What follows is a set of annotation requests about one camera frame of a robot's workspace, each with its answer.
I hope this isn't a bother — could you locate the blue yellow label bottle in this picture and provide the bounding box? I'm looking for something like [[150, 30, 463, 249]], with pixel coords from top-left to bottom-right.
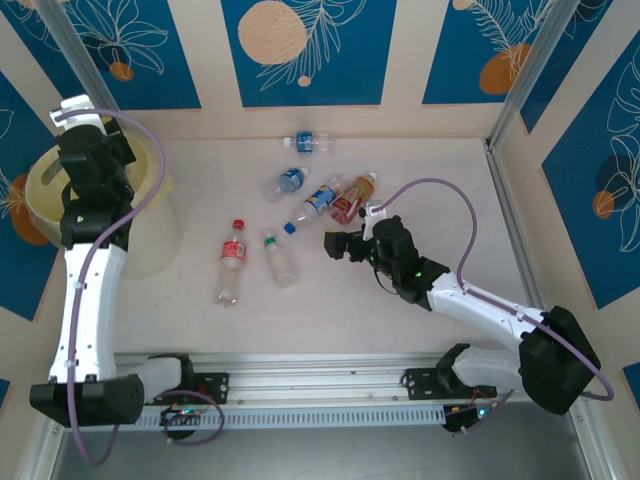
[[283, 173, 347, 235]]

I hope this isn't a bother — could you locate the clear green ring bottle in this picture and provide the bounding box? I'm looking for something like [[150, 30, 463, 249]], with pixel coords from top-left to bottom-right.
[[262, 227, 300, 290]]

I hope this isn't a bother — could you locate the red cap cola bottle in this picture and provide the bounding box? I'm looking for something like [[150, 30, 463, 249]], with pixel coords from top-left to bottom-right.
[[214, 218, 249, 307]]

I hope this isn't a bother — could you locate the clear plastic bin liner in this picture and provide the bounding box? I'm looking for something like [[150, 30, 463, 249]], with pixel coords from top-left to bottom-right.
[[24, 124, 176, 231]]

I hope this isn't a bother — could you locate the cream plastic bin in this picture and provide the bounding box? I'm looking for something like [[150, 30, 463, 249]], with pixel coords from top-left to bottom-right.
[[24, 124, 179, 281]]

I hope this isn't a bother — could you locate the red label tea bottle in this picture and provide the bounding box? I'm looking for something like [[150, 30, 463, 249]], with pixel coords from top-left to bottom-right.
[[328, 171, 379, 225]]

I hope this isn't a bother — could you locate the blue label water bottle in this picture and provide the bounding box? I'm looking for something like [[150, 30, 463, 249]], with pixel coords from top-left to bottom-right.
[[283, 130, 337, 154], [263, 166, 310, 204]]

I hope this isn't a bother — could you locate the small circuit board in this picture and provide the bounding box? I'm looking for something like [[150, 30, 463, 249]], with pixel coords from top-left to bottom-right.
[[443, 403, 497, 434], [159, 404, 207, 427]]

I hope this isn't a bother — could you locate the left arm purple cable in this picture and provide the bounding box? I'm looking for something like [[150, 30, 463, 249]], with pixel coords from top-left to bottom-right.
[[54, 108, 226, 467]]

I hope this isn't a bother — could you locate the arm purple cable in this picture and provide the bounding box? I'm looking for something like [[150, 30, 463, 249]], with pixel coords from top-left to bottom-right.
[[54, 108, 226, 467], [372, 177, 615, 436]]

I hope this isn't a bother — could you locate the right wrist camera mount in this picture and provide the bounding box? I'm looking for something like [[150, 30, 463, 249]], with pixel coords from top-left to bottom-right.
[[358, 198, 390, 224]]

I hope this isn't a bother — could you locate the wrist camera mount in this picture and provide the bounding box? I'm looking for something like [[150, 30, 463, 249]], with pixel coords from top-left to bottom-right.
[[358, 198, 390, 224], [49, 93, 101, 132]]

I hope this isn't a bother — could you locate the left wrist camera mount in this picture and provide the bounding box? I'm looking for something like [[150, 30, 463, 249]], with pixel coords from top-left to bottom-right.
[[49, 93, 101, 132]]

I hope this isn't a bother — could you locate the aluminium corner post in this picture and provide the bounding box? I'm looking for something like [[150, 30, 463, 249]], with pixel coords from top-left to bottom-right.
[[487, 0, 574, 151], [37, 0, 125, 127]]

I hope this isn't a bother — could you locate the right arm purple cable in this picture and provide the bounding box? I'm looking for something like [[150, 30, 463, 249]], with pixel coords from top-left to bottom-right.
[[372, 177, 615, 436]]

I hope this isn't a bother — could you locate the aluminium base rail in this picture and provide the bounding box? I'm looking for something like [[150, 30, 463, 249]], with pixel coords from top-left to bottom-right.
[[42, 349, 599, 416]]

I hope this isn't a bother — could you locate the aluminium side rail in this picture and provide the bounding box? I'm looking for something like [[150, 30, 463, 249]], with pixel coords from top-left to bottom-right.
[[483, 139, 564, 361]]

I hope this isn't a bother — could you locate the white slotted cable duct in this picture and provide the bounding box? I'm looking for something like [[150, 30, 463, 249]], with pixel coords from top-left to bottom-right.
[[62, 404, 446, 434]]

